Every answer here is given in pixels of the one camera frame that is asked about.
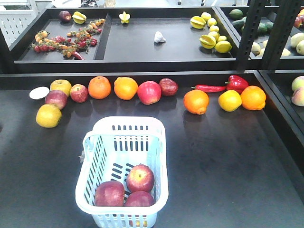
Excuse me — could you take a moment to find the black upright rack post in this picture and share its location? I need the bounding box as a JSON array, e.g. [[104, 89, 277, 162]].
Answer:
[[235, 0, 267, 70]]

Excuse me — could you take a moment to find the dark red apple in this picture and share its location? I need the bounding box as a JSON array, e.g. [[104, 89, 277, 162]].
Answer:
[[159, 78, 179, 96]]

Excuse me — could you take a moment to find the cherry tomato vine cluster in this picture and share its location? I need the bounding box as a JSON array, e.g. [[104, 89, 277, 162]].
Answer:
[[29, 18, 105, 60]]

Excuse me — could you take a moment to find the red bell pepper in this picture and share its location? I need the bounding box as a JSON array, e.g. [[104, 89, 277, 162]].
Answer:
[[225, 75, 249, 94]]

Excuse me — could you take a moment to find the small red apple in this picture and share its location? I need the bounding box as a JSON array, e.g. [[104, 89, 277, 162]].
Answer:
[[70, 84, 88, 103]]

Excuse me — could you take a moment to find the light blue plastic basket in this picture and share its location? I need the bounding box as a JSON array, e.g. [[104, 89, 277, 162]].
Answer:
[[75, 116, 169, 228]]

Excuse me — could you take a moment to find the red apple in row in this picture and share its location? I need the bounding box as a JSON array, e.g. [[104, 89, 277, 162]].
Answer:
[[137, 81, 162, 105]]

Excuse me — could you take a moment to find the star fruit top left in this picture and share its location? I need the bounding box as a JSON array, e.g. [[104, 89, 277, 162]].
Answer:
[[72, 11, 86, 24]]

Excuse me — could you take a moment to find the pale peach fruit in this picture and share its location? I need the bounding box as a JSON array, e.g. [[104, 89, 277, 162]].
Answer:
[[291, 87, 304, 107], [292, 76, 304, 92]]

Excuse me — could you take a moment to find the red chili pepper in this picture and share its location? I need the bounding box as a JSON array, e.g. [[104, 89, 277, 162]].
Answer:
[[191, 85, 226, 93]]

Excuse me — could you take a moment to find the star fruit right lower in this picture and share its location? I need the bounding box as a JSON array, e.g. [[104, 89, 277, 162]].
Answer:
[[199, 35, 217, 49]]

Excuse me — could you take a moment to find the red apple front bottom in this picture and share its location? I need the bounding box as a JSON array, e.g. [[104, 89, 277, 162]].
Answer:
[[95, 180, 124, 207]]

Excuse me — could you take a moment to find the yellow star fruit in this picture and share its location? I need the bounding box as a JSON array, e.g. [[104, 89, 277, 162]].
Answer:
[[119, 11, 131, 24]]

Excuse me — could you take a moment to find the black wooden produce stand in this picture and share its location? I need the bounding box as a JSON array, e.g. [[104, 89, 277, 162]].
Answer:
[[0, 8, 304, 228]]

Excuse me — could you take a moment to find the yellow orange fruit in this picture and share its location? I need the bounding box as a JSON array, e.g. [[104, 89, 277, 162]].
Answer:
[[218, 90, 242, 112]]

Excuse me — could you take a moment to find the white garlic bulb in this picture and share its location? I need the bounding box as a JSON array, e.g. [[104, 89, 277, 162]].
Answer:
[[154, 31, 166, 43]]

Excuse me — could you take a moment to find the star fruit right upper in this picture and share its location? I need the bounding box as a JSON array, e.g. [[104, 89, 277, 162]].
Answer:
[[190, 16, 206, 29]]

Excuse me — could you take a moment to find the dull red apple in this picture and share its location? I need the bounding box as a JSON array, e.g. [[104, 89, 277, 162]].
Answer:
[[45, 90, 67, 110]]

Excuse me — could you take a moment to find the yellow lemon near arm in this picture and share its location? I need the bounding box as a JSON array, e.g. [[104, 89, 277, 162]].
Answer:
[[36, 104, 62, 128]]

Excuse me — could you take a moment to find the yellow green apple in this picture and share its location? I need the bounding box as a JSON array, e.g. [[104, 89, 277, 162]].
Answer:
[[50, 79, 72, 97]]

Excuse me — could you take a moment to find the white round dish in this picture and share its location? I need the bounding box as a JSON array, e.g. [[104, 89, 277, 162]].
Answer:
[[29, 86, 50, 100]]

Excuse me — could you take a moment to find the dark purple fruit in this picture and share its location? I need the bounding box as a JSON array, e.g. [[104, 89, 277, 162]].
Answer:
[[58, 10, 72, 23]]

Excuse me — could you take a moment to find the large yellow lemon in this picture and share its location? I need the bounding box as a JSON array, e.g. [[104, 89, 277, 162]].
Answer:
[[215, 40, 232, 53]]

